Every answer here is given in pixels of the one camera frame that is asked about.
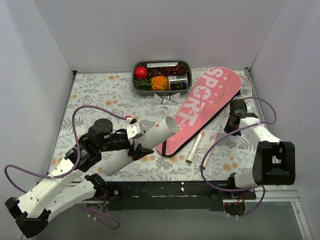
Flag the white shuttlecock tube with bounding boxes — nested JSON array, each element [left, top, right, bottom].
[[102, 116, 180, 176]]

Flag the grey plastic tray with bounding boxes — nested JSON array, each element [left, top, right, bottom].
[[132, 60, 192, 97]]

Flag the white label strip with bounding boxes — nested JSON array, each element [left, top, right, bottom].
[[146, 61, 178, 68]]

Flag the right badminton racket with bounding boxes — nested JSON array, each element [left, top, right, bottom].
[[199, 104, 230, 170]]

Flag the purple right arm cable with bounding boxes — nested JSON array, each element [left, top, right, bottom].
[[199, 96, 277, 218]]

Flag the pink racket cover bag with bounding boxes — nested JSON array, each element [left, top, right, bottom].
[[156, 67, 242, 158]]

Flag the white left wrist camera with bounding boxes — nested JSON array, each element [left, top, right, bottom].
[[125, 117, 144, 140]]

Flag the left badminton racket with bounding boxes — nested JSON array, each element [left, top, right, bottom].
[[185, 74, 253, 164]]

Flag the red apple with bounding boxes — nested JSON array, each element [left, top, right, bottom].
[[134, 66, 148, 79]]

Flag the orange flower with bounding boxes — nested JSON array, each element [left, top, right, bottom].
[[150, 75, 169, 91]]

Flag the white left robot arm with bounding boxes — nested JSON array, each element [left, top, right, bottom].
[[5, 118, 157, 238]]

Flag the shiny patterned can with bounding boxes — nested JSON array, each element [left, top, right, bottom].
[[167, 74, 188, 91]]

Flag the white shuttlecock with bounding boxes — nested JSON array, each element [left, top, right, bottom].
[[152, 94, 165, 105], [167, 92, 180, 103]]

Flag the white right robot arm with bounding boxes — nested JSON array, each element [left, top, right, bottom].
[[224, 99, 296, 199]]

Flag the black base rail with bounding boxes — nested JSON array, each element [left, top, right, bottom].
[[107, 181, 256, 212]]

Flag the green leafy sprig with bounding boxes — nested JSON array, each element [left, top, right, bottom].
[[134, 78, 152, 91]]

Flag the badminton racket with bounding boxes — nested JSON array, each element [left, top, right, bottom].
[[185, 74, 253, 164], [199, 104, 230, 170]]

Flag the dark red grapes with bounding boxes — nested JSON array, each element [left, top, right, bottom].
[[147, 64, 189, 79]]

